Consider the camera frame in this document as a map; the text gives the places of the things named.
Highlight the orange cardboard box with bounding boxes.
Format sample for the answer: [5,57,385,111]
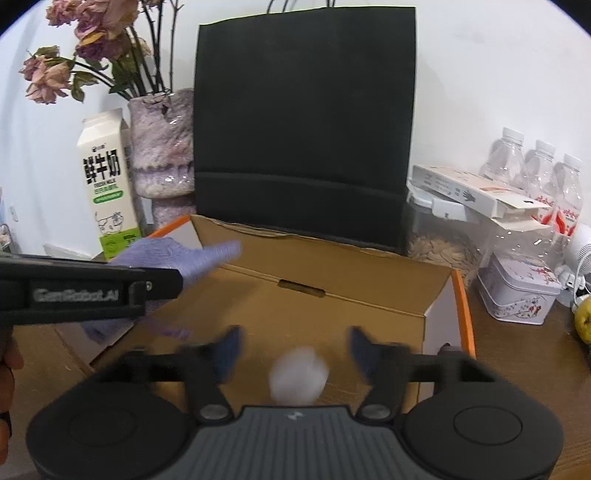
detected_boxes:
[90,215,476,407]

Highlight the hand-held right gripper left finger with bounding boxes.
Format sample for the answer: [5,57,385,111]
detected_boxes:
[117,325,245,423]

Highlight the yellow pear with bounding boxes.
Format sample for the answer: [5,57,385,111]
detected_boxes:
[574,295,591,345]

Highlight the dried pink flowers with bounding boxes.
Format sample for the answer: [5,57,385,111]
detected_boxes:
[18,0,185,104]

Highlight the white milk carton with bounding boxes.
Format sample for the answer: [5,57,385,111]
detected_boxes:
[76,108,141,261]

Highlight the white cable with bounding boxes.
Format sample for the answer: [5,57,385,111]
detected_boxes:
[556,271,591,311]

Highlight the white flat carton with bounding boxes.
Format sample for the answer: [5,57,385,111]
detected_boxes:
[410,164,555,220]

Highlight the small white fan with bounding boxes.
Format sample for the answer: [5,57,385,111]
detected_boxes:
[566,224,591,291]

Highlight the black paper bag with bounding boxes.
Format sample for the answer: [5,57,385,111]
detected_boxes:
[193,0,416,254]

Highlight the clear water bottle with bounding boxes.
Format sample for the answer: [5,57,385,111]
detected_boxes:
[480,128,527,190]
[550,154,584,237]
[522,140,557,200]

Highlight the white fluffy ball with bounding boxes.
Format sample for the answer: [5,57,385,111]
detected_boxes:
[269,347,329,405]

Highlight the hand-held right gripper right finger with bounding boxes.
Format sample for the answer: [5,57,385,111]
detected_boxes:
[346,325,477,422]

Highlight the person's left hand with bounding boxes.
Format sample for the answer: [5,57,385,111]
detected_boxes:
[0,342,25,457]

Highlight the purple white vase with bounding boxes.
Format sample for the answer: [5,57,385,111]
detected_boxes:
[127,88,197,232]

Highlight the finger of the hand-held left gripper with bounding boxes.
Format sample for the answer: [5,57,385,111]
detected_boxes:
[147,270,184,304]

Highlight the clear container with seeds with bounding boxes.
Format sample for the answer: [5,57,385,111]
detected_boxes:
[405,185,496,290]

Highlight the white printed tin box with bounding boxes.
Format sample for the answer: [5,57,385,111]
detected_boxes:
[478,251,563,326]

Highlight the purple fluffy towel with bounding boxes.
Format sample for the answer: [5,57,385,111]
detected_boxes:
[81,237,243,344]

